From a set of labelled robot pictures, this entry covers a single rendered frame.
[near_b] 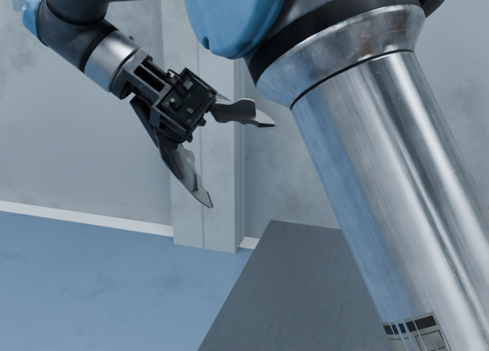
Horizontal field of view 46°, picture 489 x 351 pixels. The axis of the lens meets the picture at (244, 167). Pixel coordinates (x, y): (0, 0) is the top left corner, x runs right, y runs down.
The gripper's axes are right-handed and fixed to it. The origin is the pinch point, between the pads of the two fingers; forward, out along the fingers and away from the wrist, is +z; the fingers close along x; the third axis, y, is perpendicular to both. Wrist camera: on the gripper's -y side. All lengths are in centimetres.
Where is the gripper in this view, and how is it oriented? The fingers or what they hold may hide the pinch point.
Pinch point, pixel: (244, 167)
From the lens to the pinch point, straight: 79.5
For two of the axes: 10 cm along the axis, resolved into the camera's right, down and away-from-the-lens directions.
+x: 5.7, -7.5, 3.2
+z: 8.0, 6.1, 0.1
